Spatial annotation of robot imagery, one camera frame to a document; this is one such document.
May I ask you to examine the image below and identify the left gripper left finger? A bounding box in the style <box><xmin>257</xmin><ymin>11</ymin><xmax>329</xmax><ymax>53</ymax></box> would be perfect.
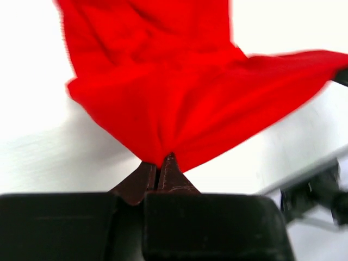
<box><xmin>109</xmin><ymin>161</ymin><xmax>157</xmax><ymax>206</ymax></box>

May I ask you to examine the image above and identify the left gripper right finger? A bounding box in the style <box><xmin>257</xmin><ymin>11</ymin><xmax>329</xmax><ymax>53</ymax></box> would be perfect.
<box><xmin>146</xmin><ymin>153</ymin><xmax>200</xmax><ymax>194</ymax></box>

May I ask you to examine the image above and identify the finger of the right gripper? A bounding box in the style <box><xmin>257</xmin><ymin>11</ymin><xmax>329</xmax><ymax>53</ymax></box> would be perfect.
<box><xmin>331</xmin><ymin>68</ymin><xmax>348</xmax><ymax>87</ymax></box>

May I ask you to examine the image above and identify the red t-shirt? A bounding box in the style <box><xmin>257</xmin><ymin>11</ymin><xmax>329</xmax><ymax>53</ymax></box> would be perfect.
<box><xmin>57</xmin><ymin>1</ymin><xmax>347</xmax><ymax>171</ymax></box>

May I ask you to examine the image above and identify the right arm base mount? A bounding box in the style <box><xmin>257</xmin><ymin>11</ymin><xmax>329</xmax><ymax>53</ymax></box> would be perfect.
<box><xmin>280</xmin><ymin>161</ymin><xmax>347</xmax><ymax>227</ymax></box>

